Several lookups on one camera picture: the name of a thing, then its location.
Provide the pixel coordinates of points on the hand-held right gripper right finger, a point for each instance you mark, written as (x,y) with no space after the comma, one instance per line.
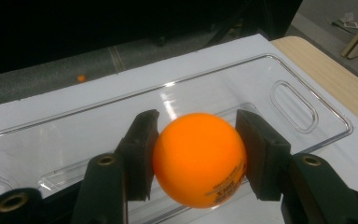
(270,161)

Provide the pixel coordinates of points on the crumpled white paper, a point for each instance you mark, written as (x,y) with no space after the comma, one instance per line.
(346,21)

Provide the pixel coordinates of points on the orange ping-pong ball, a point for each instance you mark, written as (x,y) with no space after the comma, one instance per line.
(195,155)
(81,78)

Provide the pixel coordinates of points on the dark curtain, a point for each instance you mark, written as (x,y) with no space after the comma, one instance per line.
(59,31)

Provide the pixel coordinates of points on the clear plastic container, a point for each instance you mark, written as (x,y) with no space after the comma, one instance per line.
(230,90)

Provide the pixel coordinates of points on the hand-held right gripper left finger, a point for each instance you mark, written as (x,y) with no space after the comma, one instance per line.
(105,186)

